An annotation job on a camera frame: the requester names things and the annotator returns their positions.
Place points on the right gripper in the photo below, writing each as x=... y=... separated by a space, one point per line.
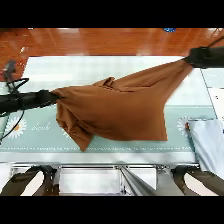
x=198 y=57

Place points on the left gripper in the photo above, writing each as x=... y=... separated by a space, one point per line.
x=47 y=98

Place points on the brown T-shirt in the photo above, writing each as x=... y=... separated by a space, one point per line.
x=116 y=106

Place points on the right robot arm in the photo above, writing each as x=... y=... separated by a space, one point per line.
x=216 y=57

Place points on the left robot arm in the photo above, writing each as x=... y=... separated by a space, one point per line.
x=16 y=101

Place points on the pale blue garment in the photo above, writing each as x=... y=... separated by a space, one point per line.
x=210 y=146

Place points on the silver frame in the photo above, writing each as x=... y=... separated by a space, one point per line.
x=100 y=178

